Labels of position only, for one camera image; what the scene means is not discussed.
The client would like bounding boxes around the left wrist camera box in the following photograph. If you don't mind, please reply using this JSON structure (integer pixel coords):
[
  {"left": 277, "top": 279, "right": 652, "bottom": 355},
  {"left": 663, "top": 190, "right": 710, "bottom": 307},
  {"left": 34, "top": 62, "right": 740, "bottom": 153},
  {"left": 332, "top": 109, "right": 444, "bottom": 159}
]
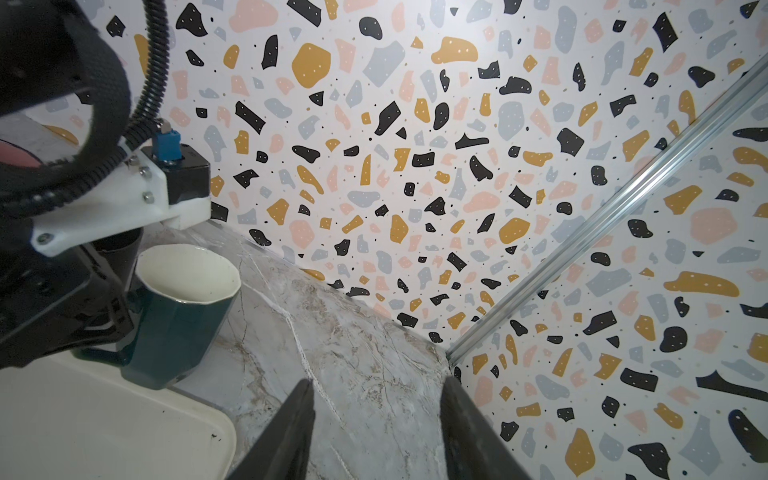
[{"left": 30, "top": 120, "right": 211, "bottom": 257}]

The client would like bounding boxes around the dark green mug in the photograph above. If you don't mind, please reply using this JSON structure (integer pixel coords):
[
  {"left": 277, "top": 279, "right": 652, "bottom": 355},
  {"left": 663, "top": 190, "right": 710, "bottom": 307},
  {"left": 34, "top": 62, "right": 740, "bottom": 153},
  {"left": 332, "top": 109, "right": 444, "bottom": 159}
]
[{"left": 73, "top": 244, "right": 242, "bottom": 390}]

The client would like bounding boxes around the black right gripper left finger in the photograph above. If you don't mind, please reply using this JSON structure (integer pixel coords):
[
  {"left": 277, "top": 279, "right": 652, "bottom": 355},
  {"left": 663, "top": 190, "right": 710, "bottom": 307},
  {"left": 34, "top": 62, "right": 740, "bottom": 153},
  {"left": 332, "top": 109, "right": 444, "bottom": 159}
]
[{"left": 228, "top": 379, "right": 316, "bottom": 479}]

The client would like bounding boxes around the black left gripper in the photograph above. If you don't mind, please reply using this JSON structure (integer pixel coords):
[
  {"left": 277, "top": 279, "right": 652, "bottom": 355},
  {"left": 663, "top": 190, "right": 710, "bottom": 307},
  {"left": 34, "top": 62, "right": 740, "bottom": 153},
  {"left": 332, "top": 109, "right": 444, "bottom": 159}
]
[{"left": 1, "top": 221, "right": 143, "bottom": 369}]

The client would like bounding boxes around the beige tray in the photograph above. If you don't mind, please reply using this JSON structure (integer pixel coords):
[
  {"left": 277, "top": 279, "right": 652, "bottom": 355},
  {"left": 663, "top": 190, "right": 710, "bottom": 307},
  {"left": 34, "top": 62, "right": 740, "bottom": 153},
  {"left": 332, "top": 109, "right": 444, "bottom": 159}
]
[{"left": 1, "top": 353, "right": 237, "bottom": 479}]

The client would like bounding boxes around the pink mug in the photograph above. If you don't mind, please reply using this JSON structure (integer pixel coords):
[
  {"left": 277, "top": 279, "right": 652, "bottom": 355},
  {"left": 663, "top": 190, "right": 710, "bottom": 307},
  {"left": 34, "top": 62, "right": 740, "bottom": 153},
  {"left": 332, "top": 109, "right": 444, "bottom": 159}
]
[{"left": 0, "top": 140, "right": 42, "bottom": 168}]

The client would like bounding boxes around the black corrugated cable conduit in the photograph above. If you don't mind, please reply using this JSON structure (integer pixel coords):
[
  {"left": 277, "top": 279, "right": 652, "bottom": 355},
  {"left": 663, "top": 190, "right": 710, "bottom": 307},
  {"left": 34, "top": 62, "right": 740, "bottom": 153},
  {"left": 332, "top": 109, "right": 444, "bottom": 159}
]
[{"left": 0, "top": 0, "right": 170, "bottom": 220}]

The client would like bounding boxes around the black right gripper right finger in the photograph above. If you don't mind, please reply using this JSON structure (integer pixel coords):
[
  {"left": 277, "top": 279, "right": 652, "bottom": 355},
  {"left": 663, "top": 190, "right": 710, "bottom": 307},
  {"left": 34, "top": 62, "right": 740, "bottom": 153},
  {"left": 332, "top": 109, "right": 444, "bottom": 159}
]
[{"left": 440, "top": 376, "right": 530, "bottom": 479}]

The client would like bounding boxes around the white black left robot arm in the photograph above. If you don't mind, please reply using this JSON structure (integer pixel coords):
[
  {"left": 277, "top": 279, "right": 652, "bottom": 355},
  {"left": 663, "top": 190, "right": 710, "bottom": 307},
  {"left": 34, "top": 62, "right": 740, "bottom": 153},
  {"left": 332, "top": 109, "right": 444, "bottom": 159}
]
[{"left": 1, "top": 1, "right": 134, "bottom": 368}]

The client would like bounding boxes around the aluminium corner post right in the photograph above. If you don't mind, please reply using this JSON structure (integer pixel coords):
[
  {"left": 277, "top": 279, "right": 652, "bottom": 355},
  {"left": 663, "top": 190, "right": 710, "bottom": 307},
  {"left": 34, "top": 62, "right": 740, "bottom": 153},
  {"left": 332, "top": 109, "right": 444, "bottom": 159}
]
[{"left": 446, "top": 57, "right": 767, "bottom": 367}]

